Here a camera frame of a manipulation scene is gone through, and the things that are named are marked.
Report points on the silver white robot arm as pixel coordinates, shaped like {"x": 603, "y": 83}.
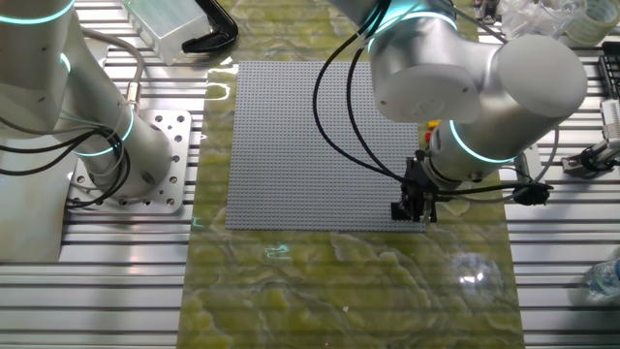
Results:
{"x": 537, "y": 77}

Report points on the clear water bottle blue cap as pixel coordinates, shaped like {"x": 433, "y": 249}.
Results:
{"x": 605, "y": 278}

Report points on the clear tape roll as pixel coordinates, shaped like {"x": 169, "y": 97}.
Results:
{"x": 596, "y": 22}

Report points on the clear plastic cup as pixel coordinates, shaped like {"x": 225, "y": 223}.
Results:
{"x": 533, "y": 17}

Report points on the yellow Lego brick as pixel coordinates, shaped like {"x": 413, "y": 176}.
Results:
{"x": 434, "y": 124}

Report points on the grey depth camera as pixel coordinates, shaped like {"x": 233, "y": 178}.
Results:
{"x": 611, "y": 121}

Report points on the translucent plastic box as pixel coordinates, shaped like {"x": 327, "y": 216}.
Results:
{"x": 164, "y": 29}

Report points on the black Lego plate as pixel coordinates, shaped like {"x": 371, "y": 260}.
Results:
{"x": 397, "y": 212}

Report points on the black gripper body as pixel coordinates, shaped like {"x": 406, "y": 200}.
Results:
{"x": 417, "y": 181}

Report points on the black C-clamp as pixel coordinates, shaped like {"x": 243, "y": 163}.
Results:
{"x": 218, "y": 34}

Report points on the black keyboard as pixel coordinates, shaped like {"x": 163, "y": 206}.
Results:
{"x": 611, "y": 68}

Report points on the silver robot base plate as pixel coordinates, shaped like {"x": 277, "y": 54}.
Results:
{"x": 184, "y": 145}

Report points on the green marble pattern mat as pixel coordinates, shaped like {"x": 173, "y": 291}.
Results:
{"x": 339, "y": 291}

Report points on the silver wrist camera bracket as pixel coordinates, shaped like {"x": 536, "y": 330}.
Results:
{"x": 524, "y": 167}

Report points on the large grey Lego baseplate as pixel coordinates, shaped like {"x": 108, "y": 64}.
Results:
{"x": 281, "y": 145}

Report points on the metal camera mount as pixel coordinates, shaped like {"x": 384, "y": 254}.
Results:
{"x": 581, "y": 162}

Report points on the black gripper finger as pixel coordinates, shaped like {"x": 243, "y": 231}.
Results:
{"x": 412, "y": 208}
{"x": 429, "y": 209}

